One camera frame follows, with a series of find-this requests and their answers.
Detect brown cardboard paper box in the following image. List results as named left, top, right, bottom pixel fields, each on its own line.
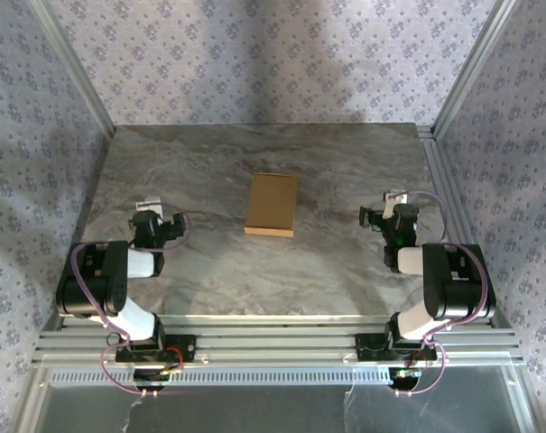
left=244, top=171, right=300, bottom=239

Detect aluminium extrusion base rails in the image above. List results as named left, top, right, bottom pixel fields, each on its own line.
left=33, top=313, right=525, bottom=367

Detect grey metal sheet panel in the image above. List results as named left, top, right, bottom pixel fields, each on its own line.
left=17, top=382, right=542, bottom=433

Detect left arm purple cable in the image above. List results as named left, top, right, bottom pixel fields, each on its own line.
left=69, top=209, right=191, bottom=398

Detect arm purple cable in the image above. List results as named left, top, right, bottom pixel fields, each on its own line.
left=392, top=189, right=488, bottom=398
left=69, top=209, right=191, bottom=398

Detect aluminium side rail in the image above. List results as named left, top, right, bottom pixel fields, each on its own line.
left=416, top=125, right=477, bottom=247

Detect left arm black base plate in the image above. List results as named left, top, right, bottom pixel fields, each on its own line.
left=114, top=334, right=198, bottom=364

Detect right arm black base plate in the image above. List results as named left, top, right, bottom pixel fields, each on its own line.
left=354, top=332, right=439, bottom=362

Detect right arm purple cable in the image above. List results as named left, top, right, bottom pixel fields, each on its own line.
left=392, top=189, right=488, bottom=398

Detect slotted grey cable duct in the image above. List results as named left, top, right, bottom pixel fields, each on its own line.
left=49, top=365, right=391, bottom=388

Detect aluminium frame post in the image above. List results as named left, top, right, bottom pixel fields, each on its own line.
left=431, top=0, right=523, bottom=136
left=28, top=0, right=116, bottom=136

